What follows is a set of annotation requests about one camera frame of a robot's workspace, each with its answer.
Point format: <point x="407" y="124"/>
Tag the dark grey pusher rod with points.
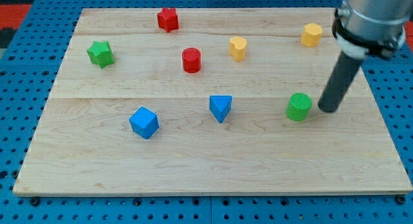
<point x="339" y="82"/>

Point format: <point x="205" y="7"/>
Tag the green cylinder block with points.
<point x="298" y="107"/>

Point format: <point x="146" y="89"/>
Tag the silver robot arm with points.
<point x="363" y="28"/>

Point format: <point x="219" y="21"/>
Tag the yellow hexagon block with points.
<point x="311" y="35"/>

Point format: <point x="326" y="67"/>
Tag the blue triangle block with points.
<point x="220" y="106"/>

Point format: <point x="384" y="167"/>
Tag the wooden board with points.
<point x="84" y="144"/>

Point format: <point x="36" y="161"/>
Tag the red cylinder block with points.
<point x="191" y="58"/>

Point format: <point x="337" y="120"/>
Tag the red star block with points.
<point x="167" y="19"/>

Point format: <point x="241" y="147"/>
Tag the blue cube block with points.
<point x="144" y="122"/>

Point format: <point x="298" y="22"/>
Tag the green star block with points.
<point x="100" y="53"/>

